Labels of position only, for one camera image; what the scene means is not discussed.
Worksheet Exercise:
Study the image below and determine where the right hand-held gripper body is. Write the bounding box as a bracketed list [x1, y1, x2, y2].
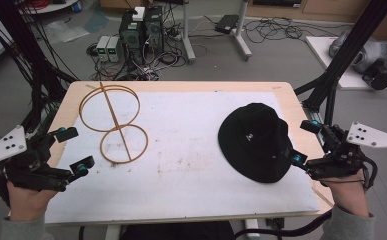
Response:
[305, 121, 387, 192]

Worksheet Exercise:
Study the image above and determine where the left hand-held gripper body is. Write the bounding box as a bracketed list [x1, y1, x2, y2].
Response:
[0, 124, 73, 194]

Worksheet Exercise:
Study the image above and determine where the black bucket hat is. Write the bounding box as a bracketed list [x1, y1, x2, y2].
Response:
[217, 102, 296, 184]

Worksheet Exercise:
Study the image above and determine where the person's left hand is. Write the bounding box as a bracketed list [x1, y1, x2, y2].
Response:
[6, 180, 59, 222]

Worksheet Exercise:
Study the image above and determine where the person's right hand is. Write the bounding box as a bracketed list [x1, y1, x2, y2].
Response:
[320, 169, 371, 218]

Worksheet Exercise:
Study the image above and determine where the white floor board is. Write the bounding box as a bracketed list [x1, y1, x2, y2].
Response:
[305, 35, 387, 91]

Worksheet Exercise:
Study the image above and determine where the white table leg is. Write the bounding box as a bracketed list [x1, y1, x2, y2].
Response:
[104, 224, 123, 240]
[243, 218, 261, 238]

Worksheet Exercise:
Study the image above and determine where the black device on board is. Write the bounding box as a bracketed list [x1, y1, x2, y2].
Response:
[361, 59, 387, 91]

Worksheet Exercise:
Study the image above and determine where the grey robot shell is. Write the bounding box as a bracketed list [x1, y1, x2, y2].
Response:
[328, 30, 387, 75]

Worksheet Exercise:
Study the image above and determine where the grey power supply unit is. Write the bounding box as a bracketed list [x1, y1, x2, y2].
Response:
[95, 35, 111, 62]
[106, 35, 123, 63]

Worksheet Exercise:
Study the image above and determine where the white table sheet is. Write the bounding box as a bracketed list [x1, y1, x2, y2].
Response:
[44, 91, 321, 225]

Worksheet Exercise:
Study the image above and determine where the black computer tower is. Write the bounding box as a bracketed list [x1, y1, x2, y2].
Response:
[118, 5, 166, 65]

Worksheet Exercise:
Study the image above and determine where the flat black box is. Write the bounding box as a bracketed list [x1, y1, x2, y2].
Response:
[214, 13, 241, 35]

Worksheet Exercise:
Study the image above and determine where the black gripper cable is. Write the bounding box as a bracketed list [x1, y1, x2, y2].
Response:
[360, 155, 379, 192]

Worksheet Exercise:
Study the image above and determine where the wooden two-ring hat rack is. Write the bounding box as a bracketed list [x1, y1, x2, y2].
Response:
[78, 81, 150, 165]

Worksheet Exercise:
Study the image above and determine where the thick black cable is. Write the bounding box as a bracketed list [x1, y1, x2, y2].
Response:
[232, 209, 334, 240]

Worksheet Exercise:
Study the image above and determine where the black metal stand with cables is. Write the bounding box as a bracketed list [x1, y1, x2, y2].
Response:
[0, 0, 79, 134]

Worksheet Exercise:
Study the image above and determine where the tangle of black floor cables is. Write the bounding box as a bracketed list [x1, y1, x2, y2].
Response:
[244, 18, 349, 44]

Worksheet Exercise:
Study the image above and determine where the white metal desk frame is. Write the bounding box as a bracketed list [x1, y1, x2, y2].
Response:
[180, 0, 254, 64]

